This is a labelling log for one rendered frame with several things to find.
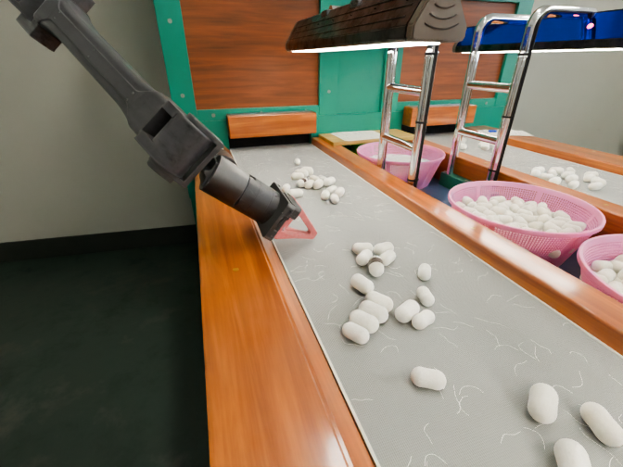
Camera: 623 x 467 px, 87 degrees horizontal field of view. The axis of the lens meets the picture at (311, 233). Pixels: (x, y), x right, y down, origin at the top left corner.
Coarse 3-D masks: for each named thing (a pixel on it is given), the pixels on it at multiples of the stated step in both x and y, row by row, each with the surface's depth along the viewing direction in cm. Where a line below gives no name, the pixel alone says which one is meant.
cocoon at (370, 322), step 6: (354, 312) 38; (360, 312) 38; (354, 318) 38; (360, 318) 38; (366, 318) 37; (372, 318) 37; (360, 324) 37; (366, 324) 37; (372, 324) 37; (378, 324) 37; (372, 330) 37
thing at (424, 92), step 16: (352, 0) 57; (432, 48) 64; (432, 64) 65; (432, 80) 66; (384, 96) 82; (384, 112) 83; (384, 128) 85; (416, 128) 72; (384, 144) 87; (400, 144) 78; (416, 144) 73; (384, 160) 89; (416, 160) 74; (416, 176) 76
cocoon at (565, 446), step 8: (560, 440) 26; (568, 440) 25; (560, 448) 25; (568, 448) 25; (576, 448) 25; (584, 448) 25; (560, 456) 25; (568, 456) 24; (576, 456) 24; (584, 456) 24; (560, 464) 24; (568, 464) 24; (576, 464) 24; (584, 464) 24
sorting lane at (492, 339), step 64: (320, 192) 78; (320, 256) 53; (448, 256) 53; (320, 320) 40; (448, 320) 40; (512, 320) 40; (384, 384) 32; (448, 384) 32; (512, 384) 32; (576, 384) 32; (384, 448) 27; (448, 448) 27; (512, 448) 27
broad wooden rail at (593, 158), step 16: (464, 128) 140; (480, 128) 138; (496, 128) 138; (512, 144) 120; (528, 144) 113; (544, 144) 112; (560, 144) 112; (576, 160) 100; (592, 160) 96; (608, 160) 94
